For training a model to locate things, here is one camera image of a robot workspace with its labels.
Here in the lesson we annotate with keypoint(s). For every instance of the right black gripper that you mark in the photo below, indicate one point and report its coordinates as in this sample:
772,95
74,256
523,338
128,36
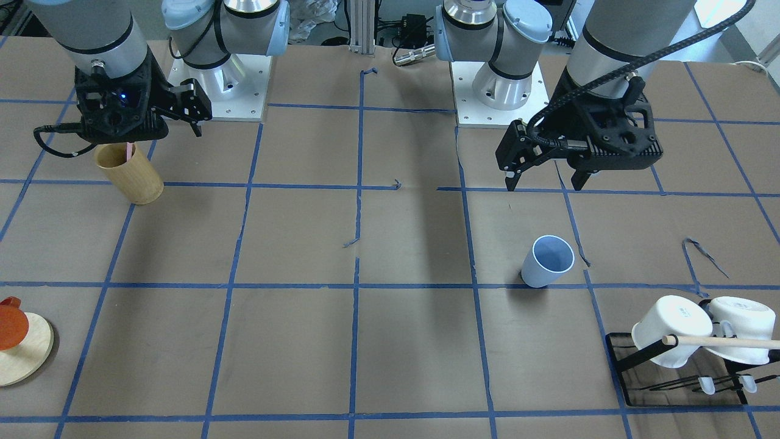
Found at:
159,96

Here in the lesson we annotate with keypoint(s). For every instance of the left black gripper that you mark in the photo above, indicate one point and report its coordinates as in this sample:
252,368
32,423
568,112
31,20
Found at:
562,119

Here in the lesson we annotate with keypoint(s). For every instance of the light blue plastic cup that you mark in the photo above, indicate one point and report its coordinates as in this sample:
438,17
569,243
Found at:
547,260

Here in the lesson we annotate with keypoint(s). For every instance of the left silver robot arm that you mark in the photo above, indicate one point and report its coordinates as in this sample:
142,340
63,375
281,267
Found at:
509,37

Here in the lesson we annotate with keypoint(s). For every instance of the bamboo chopstick holder cup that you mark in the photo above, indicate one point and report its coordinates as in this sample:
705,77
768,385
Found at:
137,180

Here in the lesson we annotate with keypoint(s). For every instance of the white mug near rack end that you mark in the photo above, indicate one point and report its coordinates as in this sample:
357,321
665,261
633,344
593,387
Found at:
671,315

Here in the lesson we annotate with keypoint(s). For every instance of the white mug rack end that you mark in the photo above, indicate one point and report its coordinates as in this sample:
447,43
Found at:
671,315
743,318

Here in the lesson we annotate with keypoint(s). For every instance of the white mug far rack end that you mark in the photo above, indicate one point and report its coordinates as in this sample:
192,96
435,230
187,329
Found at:
743,318

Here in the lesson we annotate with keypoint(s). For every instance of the orange red mug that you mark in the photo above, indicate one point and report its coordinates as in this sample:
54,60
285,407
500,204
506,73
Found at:
14,323

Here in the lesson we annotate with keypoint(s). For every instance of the wooden mug tree stand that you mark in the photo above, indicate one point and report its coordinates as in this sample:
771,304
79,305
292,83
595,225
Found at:
20,362

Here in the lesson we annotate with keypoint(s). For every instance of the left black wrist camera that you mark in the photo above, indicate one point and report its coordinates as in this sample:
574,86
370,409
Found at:
517,152

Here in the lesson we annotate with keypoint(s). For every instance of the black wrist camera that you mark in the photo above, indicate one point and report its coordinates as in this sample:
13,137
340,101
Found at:
187,102
517,152

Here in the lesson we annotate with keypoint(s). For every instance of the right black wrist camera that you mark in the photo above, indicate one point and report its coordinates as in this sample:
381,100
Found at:
187,102

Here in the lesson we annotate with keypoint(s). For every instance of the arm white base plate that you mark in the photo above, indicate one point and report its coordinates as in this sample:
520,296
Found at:
237,89
496,97

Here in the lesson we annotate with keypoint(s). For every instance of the black wire mug rack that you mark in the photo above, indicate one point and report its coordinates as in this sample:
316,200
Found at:
678,371

